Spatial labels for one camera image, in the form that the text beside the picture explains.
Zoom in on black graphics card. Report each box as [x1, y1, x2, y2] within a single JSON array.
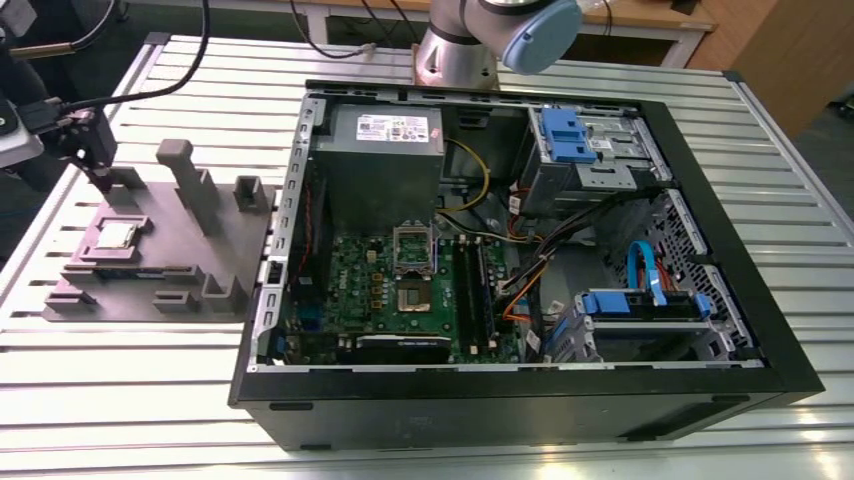
[[286, 329, 455, 365]]

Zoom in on silver CPU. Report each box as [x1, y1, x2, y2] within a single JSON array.
[[92, 222, 143, 251]]

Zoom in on metal socket cover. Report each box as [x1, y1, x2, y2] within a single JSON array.
[[390, 219, 439, 276]]

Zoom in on green motherboard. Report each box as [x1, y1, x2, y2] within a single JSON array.
[[277, 219, 536, 365]]

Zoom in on RAM stick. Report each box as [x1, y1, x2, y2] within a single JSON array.
[[92, 267, 169, 280]]

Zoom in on blue flat wire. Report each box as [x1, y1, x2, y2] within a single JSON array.
[[626, 239, 669, 307]]

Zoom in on blue disk carrier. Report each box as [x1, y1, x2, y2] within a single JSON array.
[[550, 139, 601, 164], [541, 107, 589, 144]]

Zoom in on silver metal disk bay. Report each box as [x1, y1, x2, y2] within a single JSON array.
[[553, 289, 766, 366], [519, 104, 673, 214]]

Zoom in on black PC case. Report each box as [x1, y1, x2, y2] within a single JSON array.
[[229, 77, 826, 451]]

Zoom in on wooden desk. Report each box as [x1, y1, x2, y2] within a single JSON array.
[[293, 0, 720, 69]]

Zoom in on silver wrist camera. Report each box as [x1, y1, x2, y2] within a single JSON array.
[[0, 89, 47, 169]]

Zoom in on yellow wire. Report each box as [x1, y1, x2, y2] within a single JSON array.
[[439, 138, 493, 214]]

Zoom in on black RAM slot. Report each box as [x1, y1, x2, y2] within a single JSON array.
[[453, 235, 478, 354], [461, 235, 487, 354], [475, 235, 502, 349], [469, 235, 495, 351]]

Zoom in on brass cylinder fitting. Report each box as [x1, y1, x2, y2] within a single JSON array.
[[10, 42, 74, 62]]

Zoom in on grey power supply unit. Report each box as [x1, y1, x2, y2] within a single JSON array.
[[311, 103, 447, 236]]

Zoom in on grey parts rack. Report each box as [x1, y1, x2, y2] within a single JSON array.
[[40, 138, 282, 324]]

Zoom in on cable with clear plug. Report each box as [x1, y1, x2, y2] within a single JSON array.
[[303, 0, 379, 57]]

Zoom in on brown wooden cabinet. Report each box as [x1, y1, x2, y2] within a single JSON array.
[[690, 0, 854, 139]]

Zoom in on black cable with connector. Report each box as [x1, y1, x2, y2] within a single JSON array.
[[19, 0, 213, 135]]

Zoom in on CPU socket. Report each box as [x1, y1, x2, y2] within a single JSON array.
[[394, 277, 439, 314]]

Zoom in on orange wires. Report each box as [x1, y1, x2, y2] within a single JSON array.
[[499, 277, 536, 322]]

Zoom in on hard disk in blue carrier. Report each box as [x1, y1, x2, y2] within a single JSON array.
[[577, 288, 713, 322]]

